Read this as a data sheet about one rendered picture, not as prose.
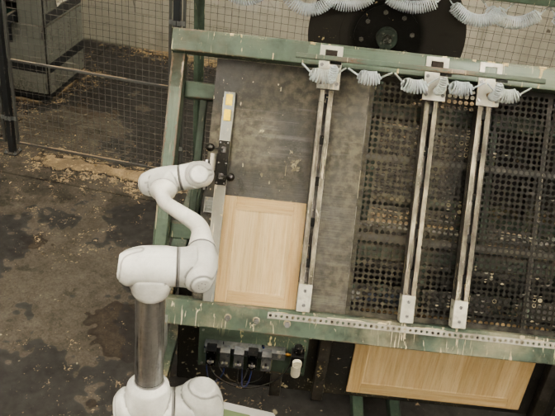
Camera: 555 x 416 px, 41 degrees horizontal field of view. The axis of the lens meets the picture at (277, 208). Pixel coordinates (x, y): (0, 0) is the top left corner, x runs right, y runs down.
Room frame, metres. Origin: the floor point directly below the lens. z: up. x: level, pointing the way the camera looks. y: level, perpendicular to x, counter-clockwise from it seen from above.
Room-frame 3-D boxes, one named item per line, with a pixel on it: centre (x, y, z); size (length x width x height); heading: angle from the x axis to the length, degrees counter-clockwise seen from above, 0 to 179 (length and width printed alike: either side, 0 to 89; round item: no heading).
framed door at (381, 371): (2.76, -0.91, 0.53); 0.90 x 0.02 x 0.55; 90
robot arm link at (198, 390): (1.89, 0.21, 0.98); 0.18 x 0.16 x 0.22; 99
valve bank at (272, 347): (2.44, 0.04, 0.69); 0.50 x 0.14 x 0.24; 90
